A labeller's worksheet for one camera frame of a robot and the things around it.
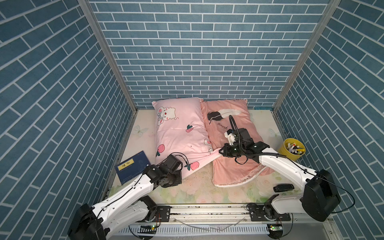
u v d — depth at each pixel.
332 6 0.71
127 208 0.56
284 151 0.83
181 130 0.95
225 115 1.09
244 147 0.64
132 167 0.89
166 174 0.60
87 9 0.71
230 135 0.76
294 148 0.86
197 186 0.83
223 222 0.72
